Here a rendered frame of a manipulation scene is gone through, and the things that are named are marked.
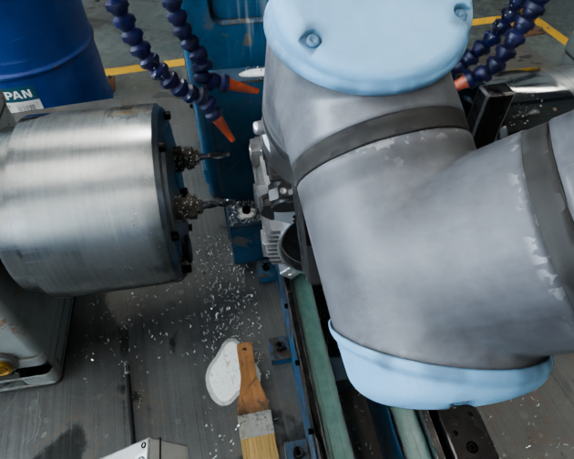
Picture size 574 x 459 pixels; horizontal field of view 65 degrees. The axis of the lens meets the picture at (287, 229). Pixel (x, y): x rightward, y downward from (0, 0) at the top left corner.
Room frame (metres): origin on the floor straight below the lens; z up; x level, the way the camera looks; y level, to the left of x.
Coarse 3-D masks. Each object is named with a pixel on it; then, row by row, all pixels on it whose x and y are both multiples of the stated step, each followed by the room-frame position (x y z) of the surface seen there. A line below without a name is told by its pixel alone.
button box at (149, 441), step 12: (132, 444) 0.12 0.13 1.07; (144, 444) 0.11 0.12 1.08; (156, 444) 0.12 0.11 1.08; (168, 444) 0.12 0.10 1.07; (180, 444) 0.12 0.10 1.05; (108, 456) 0.11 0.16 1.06; (120, 456) 0.11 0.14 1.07; (132, 456) 0.11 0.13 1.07; (144, 456) 0.10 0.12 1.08; (156, 456) 0.11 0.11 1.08; (168, 456) 0.11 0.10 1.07; (180, 456) 0.11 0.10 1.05
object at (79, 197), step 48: (0, 144) 0.43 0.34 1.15; (48, 144) 0.42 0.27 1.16; (96, 144) 0.42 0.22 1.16; (144, 144) 0.42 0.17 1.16; (0, 192) 0.37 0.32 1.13; (48, 192) 0.36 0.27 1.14; (96, 192) 0.37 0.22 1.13; (144, 192) 0.37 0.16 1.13; (0, 240) 0.33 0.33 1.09; (48, 240) 0.33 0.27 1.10; (96, 240) 0.33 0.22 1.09; (144, 240) 0.34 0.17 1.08; (48, 288) 0.31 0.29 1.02; (96, 288) 0.32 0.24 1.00
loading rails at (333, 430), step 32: (288, 288) 0.37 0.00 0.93; (288, 320) 0.35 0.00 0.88; (288, 352) 0.32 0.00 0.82; (320, 352) 0.28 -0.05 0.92; (320, 384) 0.23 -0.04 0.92; (352, 384) 0.27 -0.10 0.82; (320, 416) 0.19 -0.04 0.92; (384, 416) 0.21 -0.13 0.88; (416, 416) 0.19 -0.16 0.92; (288, 448) 0.18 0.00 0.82; (320, 448) 0.15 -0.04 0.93; (384, 448) 0.18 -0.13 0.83; (416, 448) 0.16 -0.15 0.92
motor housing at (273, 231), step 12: (252, 168) 0.54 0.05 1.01; (264, 168) 0.48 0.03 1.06; (264, 180) 0.46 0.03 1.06; (264, 228) 0.41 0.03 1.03; (276, 228) 0.38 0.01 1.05; (288, 228) 0.38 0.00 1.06; (264, 240) 0.40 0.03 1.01; (276, 240) 0.38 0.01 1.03; (288, 240) 0.43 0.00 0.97; (276, 252) 0.38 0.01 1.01; (288, 252) 0.40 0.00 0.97; (300, 252) 0.42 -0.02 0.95; (288, 264) 0.38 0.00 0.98; (300, 264) 0.40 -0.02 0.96
